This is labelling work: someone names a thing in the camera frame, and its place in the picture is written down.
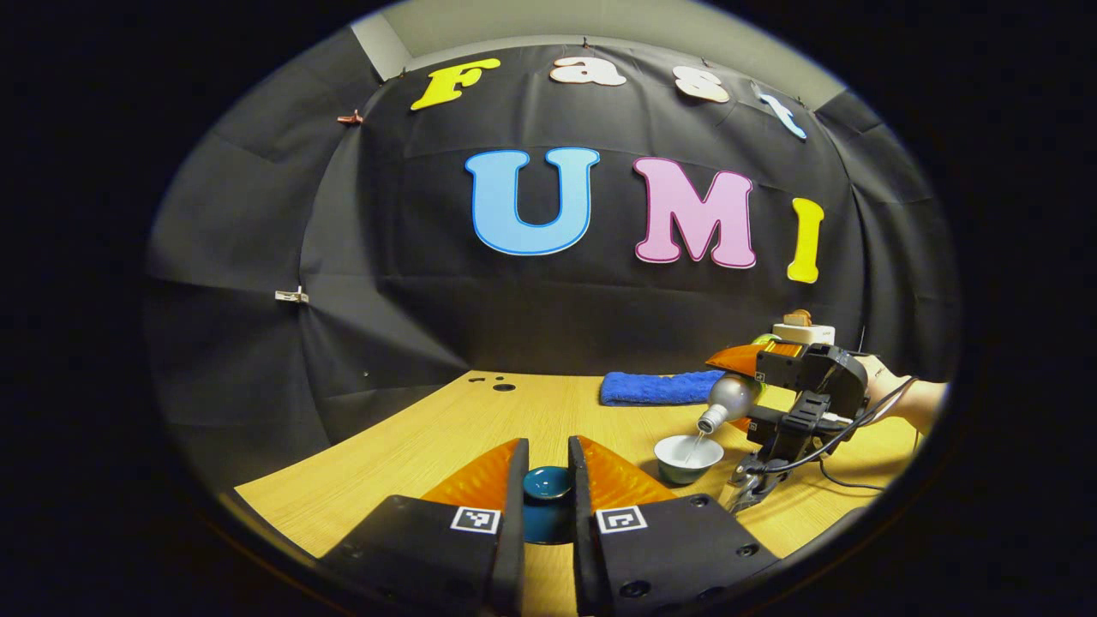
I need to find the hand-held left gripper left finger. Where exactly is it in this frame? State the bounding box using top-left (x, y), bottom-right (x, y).
top-left (321, 439), bottom-right (530, 617)

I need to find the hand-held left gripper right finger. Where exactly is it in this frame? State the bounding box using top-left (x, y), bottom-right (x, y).
top-left (568, 435), bottom-right (781, 617)

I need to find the silver green water bottle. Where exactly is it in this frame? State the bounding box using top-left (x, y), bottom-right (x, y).
top-left (696, 334), bottom-right (781, 434)

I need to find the teal teacup lid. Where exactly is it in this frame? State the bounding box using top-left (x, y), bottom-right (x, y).
top-left (521, 465), bottom-right (577, 546)

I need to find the white toaster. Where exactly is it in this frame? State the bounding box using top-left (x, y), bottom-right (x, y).
top-left (773, 323), bottom-right (836, 345)

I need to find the blue towel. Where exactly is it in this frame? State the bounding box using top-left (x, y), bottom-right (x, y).
top-left (599, 370), bottom-right (727, 407)

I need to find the black backdrop cloth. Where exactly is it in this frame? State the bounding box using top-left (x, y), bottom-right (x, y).
top-left (146, 34), bottom-right (956, 481)

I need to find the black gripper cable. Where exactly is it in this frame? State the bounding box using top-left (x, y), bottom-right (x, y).
top-left (763, 377), bottom-right (920, 494)

